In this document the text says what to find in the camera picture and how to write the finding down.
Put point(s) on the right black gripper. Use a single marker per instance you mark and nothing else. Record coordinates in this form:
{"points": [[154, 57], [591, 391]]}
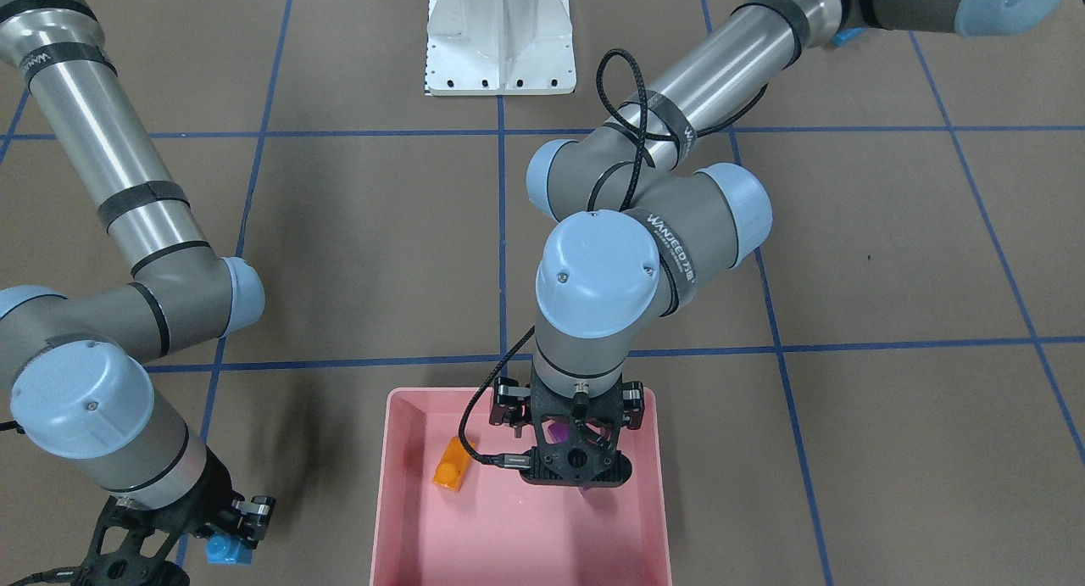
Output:
{"points": [[206, 494]]}

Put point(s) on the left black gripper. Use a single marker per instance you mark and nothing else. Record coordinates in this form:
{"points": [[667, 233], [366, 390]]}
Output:
{"points": [[507, 404]]}

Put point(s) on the small blue block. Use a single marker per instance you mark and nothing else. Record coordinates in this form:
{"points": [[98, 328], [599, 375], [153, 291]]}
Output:
{"points": [[227, 550]]}

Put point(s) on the purple block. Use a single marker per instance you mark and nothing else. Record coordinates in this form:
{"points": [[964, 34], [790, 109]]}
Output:
{"points": [[557, 432]]}

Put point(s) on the orange block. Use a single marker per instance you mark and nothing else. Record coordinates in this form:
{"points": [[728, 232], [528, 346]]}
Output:
{"points": [[452, 467]]}

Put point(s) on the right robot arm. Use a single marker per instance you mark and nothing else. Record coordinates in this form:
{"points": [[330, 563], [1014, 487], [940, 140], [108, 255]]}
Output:
{"points": [[93, 272]]}

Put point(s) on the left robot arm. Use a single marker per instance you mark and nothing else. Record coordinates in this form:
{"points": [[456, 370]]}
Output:
{"points": [[634, 241]]}

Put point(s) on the pink plastic box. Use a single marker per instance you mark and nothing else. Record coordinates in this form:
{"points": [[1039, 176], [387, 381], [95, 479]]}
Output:
{"points": [[498, 530]]}

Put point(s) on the long blue block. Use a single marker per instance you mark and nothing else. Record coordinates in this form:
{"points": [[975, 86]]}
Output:
{"points": [[843, 37]]}

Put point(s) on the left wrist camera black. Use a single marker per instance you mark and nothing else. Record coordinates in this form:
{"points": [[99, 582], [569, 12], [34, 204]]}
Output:
{"points": [[510, 404]]}

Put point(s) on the white pedestal column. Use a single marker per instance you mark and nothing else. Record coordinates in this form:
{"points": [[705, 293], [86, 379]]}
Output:
{"points": [[499, 48]]}

